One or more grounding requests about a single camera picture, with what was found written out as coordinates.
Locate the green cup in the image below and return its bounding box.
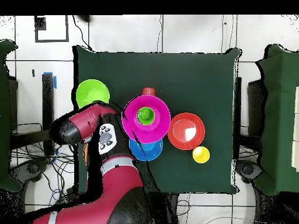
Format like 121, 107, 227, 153
137, 106, 156, 125

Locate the large pink bowl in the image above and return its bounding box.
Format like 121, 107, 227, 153
121, 94, 171, 144

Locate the light blue bowl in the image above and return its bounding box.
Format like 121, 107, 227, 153
128, 137, 164, 162

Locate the orange-red ribbed cup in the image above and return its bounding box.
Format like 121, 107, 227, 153
141, 87, 156, 96

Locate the light green bowl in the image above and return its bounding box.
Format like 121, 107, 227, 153
75, 79, 110, 110

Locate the large orange bowl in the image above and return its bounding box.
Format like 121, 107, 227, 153
83, 142, 89, 165

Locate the red shallow bowl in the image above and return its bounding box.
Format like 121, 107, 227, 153
167, 112, 206, 151

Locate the yellow cup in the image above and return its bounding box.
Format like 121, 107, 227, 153
192, 146, 210, 164

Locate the dark green tablecloth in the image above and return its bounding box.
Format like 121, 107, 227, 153
73, 45, 241, 194

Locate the green-clothed side table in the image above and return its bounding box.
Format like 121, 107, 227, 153
0, 39, 22, 192
254, 44, 299, 197

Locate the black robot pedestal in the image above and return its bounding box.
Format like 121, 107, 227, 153
151, 192, 180, 224

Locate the black stand frame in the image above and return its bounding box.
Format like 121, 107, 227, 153
233, 76, 268, 162
9, 73, 55, 156

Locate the tangle of floor cables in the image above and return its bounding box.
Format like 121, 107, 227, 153
10, 139, 80, 211

